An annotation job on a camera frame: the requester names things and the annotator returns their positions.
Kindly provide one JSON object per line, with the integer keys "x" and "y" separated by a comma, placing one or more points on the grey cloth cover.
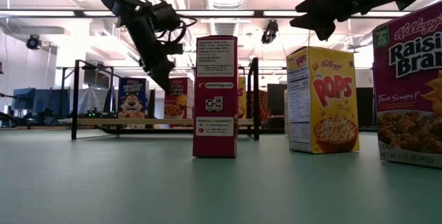
{"x": 90, "y": 100}

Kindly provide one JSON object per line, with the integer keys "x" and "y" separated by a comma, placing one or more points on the black overhead rig beam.
{"x": 259, "y": 13}

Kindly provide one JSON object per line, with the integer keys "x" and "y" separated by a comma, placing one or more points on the black metal shelf frame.
{"x": 75, "y": 99}

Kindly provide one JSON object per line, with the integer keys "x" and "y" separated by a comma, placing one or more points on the black ceiling spotlight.
{"x": 269, "y": 32}
{"x": 32, "y": 42}

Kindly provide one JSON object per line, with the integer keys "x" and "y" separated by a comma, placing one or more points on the black upright panel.
{"x": 364, "y": 106}

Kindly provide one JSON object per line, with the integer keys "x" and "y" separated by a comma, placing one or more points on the blue Frosted Flakes box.
{"x": 133, "y": 96}

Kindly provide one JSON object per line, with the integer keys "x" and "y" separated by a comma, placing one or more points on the orange patterned cloth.
{"x": 262, "y": 106}

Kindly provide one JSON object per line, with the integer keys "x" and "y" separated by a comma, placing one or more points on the black cabinet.
{"x": 276, "y": 99}

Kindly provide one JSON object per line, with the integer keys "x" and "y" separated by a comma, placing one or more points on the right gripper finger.
{"x": 321, "y": 23}
{"x": 319, "y": 4}

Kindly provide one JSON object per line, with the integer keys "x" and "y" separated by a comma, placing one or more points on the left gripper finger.
{"x": 157, "y": 73}
{"x": 166, "y": 70}

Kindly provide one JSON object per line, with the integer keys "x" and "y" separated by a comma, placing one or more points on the green table mat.
{"x": 138, "y": 182}

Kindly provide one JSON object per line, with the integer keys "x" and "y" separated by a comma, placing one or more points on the pink Raisin Bran box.
{"x": 407, "y": 89}
{"x": 215, "y": 130}
{"x": 177, "y": 96}

